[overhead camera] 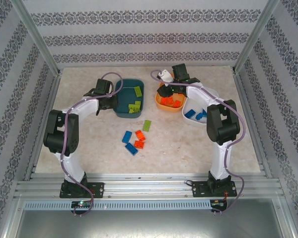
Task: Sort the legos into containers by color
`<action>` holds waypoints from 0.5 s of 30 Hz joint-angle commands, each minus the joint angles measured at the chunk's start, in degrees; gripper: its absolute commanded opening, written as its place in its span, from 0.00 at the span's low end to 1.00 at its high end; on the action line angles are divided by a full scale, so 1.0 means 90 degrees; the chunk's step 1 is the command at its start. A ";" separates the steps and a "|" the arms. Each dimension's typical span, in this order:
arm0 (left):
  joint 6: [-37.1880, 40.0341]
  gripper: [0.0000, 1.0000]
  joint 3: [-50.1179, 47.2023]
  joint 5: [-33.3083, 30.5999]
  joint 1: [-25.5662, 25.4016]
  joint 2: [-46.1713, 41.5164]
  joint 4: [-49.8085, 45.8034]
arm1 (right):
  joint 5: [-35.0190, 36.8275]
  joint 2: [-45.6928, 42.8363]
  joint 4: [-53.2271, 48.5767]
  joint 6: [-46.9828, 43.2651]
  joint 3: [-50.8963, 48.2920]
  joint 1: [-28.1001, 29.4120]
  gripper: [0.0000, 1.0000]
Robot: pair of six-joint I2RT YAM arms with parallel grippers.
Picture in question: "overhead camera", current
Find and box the teal plastic container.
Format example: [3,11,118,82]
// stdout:
[113,78,146,119]

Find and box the white plastic container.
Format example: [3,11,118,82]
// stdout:
[181,85,221,126]

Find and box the orange plastic container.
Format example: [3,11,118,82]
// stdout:
[154,83,188,114]

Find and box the small electronics board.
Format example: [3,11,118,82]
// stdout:
[71,200,93,208]
[210,199,227,208]

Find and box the grey metal panel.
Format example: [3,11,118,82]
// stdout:
[3,195,298,238]

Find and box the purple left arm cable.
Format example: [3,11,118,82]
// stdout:
[60,71,124,218]

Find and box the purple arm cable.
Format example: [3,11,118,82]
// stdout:
[60,71,124,218]
[150,70,246,216]

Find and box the aluminium side rail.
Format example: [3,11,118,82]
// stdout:
[23,70,64,180]
[233,70,273,179]

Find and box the aluminium frame post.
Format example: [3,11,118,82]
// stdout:
[232,0,282,75]
[13,0,63,75]

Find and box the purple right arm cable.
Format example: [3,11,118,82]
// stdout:
[150,70,246,216]

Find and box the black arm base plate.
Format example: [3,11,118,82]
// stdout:
[192,180,236,198]
[60,182,105,199]

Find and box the aluminium mounting rail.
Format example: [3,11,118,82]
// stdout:
[13,173,283,200]

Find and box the slotted grey cable duct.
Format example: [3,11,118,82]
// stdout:
[23,200,212,211]

